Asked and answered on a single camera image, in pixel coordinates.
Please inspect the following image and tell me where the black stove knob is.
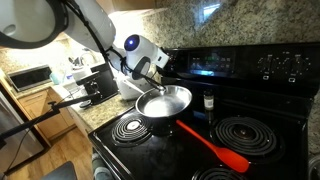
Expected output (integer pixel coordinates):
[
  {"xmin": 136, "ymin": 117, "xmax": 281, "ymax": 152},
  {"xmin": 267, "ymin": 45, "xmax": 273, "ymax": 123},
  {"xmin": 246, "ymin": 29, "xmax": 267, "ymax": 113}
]
[
  {"xmin": 258, "ymin": 53, "xmax": 278, "ymax": 76},
  {"xmin": 286, "ymin": 54, "xmax": 312, "ymax": 79}
]

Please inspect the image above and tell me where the small coil burner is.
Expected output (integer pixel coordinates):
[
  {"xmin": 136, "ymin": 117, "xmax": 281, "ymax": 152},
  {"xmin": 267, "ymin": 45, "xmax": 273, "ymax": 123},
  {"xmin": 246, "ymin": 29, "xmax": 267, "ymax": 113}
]
[{"xmin": 110, "ymin": 115, "xmax": 153, "ymax": 145}]

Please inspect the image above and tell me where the metal utensils bundle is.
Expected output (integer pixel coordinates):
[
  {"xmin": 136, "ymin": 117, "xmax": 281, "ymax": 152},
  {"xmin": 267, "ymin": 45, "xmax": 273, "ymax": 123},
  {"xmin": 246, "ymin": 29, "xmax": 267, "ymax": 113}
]
[{"xmin": 68, "ymin": 54, "xmax": 88, "ymax": 68}]

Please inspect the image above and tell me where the white utensil crock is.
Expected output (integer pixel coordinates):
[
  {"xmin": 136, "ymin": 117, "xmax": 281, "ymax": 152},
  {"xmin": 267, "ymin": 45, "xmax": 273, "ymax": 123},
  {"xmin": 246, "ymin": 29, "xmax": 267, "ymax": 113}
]
[{"xmin": 71, "ymin": 65, "xmax": 93, "ymax": 82}]

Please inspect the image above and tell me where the wooden base cabinet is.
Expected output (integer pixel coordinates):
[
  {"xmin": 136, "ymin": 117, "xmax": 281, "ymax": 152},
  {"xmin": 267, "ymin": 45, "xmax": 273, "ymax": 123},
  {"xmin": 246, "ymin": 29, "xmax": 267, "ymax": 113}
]
[{"xmin": 18, "ymin": 87, "xmax": 78, "ymax": 139}]

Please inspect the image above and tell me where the black bar camera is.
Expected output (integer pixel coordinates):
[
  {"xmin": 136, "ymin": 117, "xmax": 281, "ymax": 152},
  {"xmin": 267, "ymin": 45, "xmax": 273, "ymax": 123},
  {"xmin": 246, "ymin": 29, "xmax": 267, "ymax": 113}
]
[{"xmin": 75, "ymin": 70, "xmax": 103, "ymax": 105}]

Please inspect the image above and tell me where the teal cup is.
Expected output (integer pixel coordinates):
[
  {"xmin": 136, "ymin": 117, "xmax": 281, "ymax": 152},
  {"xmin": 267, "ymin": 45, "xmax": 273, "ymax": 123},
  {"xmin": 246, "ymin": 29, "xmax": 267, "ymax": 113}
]
[{"xmin": 49, "ymin": 71, "xmax": 62, "ymax": 85}]

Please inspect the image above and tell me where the large coil burner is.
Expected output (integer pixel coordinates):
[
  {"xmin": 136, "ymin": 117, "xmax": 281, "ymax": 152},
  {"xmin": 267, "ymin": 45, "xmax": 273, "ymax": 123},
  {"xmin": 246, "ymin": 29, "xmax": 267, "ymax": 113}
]
[{"xmin": 214, "ymin": 116, "xmax": 278, "ymax": 157}]

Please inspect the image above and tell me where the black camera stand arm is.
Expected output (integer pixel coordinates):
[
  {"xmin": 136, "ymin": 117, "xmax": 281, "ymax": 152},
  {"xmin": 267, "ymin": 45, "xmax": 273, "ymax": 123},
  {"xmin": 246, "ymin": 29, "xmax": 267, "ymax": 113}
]
[{"xmin": 0, "ymin": 92, "xmax": 101, "ymax": 149}]

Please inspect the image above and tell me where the black electric stove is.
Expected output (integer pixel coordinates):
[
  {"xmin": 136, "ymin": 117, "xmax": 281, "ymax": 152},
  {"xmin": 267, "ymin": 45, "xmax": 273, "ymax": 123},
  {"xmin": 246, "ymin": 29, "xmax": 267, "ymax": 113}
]
[{"xmin": 88, "ymin": 42, "xmax": 320, "ymax": 180}]

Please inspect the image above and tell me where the dark grey chair seat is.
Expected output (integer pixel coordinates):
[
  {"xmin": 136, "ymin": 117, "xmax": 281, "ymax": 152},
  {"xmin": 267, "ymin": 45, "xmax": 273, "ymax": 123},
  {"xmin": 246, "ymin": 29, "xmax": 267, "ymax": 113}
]
[{"xmin": 41, "ymin": 161, "xmax": 78, "ymax": 180}]

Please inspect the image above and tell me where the grey dish towel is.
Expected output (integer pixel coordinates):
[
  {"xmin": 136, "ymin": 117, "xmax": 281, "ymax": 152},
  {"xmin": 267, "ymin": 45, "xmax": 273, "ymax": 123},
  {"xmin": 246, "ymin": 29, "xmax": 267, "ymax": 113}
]
[{"xmin": 91, "ymin": 153, "xmax": 114, "ymax": 180}]

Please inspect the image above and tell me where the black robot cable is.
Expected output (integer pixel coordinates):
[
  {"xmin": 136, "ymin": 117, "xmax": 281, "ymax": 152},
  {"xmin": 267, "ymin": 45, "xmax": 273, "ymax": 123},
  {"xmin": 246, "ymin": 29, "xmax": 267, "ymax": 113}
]
[{"xmin": 61, "ymin": 0, "xmax": 167, "ymax": 93}]

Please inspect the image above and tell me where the small spice jar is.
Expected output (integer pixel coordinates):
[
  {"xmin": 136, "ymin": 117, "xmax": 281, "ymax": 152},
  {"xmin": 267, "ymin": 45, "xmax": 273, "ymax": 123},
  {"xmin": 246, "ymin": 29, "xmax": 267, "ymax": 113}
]
[{"xmin": 203, "ymin": 88, "xmax": 215, "ymax": 111}]

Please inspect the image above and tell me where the stainless steel frying pan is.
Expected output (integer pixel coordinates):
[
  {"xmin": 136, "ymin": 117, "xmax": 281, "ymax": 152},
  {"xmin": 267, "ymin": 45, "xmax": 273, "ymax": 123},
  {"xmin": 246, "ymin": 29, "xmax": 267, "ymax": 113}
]
[{"xmin": 123, "ymin": 78, "xmax": 194, "ymax": 119}]

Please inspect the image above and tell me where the red silicone spatula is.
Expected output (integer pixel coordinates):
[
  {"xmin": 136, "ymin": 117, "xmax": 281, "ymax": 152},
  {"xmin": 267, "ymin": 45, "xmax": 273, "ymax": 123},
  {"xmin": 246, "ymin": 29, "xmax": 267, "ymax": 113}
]
[{"xmin": 175, "ymin": 119, "xmax": 251, "ymax": 174}]

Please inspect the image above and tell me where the white toaster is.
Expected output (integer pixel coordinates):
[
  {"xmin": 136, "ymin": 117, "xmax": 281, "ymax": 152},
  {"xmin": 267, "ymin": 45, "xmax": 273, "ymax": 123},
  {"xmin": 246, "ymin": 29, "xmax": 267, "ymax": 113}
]
[{"xmin": 114, "ymin": 71, "xmax": 158, "ymax": 101}]

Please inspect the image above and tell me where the stainless steel refrigerator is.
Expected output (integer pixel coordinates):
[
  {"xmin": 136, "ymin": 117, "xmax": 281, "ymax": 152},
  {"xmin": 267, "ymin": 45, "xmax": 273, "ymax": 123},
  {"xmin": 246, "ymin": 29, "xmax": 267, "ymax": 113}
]
[{"xmin": 0, "ymin": 89, "xmax": 45, "ymax": 174}]

